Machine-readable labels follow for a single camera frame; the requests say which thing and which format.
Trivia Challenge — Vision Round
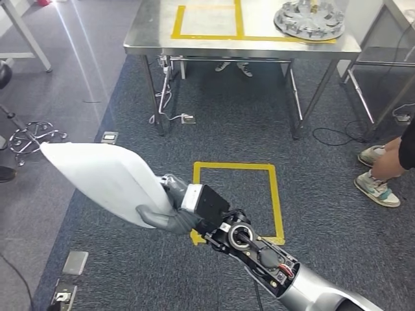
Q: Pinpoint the silver wheel hubcap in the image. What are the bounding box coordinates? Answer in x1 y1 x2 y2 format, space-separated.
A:
274 0 345 43

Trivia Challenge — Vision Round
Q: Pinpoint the chrome stool base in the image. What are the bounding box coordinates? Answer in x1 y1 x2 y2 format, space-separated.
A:
9 121 69 167

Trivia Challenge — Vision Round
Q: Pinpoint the person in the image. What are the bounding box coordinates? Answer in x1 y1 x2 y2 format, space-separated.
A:
354 118 415 209
215 61 253 78
0 166 17 184

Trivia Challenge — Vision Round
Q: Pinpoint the white plastic shell part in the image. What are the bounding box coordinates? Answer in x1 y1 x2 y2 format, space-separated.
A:
39 142 174 229

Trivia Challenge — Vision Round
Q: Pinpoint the black stool seat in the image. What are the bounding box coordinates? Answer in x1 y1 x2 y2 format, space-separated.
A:
0 60 13 90

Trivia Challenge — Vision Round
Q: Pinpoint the steel frame table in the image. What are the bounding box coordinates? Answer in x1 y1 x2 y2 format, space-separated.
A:
339 0 415 141

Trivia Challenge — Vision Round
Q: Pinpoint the white cable with plug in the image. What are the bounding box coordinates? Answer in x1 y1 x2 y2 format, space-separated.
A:
392 102 415 126
148 53 197 126

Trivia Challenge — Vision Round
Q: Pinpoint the stainless steel workbench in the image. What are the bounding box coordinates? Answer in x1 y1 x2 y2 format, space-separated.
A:
122 0 362 141

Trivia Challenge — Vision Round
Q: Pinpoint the white frame desk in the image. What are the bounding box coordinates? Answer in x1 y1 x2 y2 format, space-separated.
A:
0 0 52 74

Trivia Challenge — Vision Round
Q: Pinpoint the thin black floor cable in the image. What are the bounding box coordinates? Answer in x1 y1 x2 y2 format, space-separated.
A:
0 253 35 311

